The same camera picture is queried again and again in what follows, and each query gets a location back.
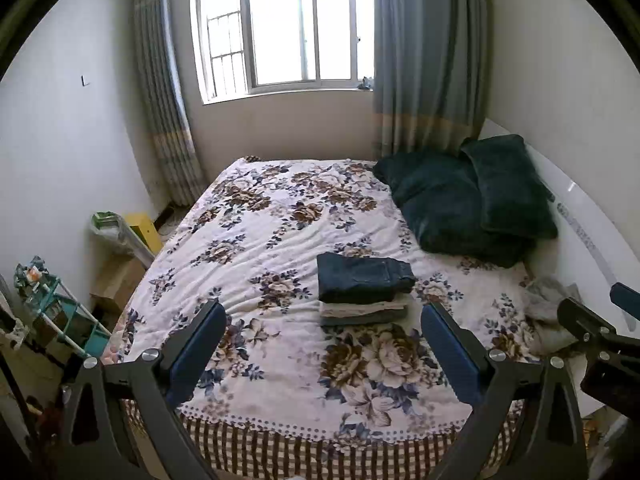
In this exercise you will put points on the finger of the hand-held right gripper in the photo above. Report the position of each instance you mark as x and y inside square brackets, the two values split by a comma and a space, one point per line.
[627, 302]
[582, 322]

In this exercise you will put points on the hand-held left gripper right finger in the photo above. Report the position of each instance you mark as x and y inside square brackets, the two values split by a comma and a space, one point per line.
[450, 350]

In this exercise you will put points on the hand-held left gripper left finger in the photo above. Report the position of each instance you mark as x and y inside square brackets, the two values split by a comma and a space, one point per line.
[200, 345]

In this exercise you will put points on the blue jeans pants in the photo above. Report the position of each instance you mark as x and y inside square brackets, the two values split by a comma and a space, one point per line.
[360, 275]

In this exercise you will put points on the grey folded pants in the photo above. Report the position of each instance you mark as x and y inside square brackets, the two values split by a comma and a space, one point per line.
[360, 320]

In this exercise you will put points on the beige folded pants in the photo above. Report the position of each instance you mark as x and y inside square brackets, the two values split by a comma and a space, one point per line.
[360, 308]

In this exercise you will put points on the grey crumpled garment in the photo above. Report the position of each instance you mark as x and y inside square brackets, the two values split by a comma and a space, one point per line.
[550, 305]

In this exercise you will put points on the cardboard box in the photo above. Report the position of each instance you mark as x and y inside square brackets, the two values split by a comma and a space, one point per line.
[117, 280]

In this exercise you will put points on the white headboard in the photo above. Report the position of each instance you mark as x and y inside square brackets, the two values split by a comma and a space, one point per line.
[575, 200]

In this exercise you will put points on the yellow box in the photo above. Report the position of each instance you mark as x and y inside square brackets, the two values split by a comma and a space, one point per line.
[142, 230]

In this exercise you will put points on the long white package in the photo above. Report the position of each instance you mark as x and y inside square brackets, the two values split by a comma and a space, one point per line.
[120, 237]

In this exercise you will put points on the teal storage rack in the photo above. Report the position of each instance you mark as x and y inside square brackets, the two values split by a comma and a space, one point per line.
[70, 310]

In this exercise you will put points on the floral bedspread with checked border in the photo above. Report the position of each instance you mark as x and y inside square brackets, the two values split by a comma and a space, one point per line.
[280, 230]

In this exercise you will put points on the dark green pillow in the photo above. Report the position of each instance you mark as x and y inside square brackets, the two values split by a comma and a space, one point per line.
[440, 200]
[510, 185]

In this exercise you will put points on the colourful packets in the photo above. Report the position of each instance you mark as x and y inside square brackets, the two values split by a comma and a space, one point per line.
[32, 272]

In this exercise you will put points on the grey striped curtain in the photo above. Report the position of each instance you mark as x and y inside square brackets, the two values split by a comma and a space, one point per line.
[160, 110]
[425, 60]

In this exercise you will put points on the small dark trinket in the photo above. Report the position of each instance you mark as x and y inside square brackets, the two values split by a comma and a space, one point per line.
[366, 83]

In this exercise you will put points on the window with white frame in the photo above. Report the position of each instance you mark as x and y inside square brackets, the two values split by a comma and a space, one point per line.
[280, 25]

